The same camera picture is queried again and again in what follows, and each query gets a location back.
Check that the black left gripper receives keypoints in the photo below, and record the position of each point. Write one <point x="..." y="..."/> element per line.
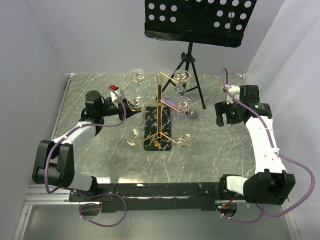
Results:
<point x="130" y="112"/>

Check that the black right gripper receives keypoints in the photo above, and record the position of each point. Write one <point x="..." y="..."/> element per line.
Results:
<point x="222" y="108"/>

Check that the black marble rack base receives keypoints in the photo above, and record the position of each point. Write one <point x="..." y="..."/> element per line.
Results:
<point x="156" y="132"/>

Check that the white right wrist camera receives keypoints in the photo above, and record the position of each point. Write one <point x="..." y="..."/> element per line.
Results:
<point x="234" y="90"/>

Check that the black music stand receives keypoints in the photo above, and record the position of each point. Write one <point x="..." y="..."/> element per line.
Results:
<point x="210" y="22"/>

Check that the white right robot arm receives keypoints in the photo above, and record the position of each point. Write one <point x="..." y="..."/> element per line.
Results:
<point x="271" y="183"/>

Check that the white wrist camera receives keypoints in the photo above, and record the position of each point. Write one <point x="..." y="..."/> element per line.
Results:
<point x="117" y="95"/>
<point x="234" y="90"/>

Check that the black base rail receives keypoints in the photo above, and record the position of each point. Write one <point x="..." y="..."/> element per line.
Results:
<point x="156" y="196"/>

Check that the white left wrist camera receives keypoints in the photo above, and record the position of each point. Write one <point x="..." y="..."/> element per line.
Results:
<point x="117" y="95"/>

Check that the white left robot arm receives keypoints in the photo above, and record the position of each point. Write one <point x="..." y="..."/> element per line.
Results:
<point x="55" y="159"/>

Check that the purple glitter microphone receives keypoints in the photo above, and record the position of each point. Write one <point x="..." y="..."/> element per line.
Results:
<point x="192" y="113"/>

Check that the gold wine glass rack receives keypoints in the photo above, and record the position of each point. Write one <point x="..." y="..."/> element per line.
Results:
<point x="159" y="76"/>

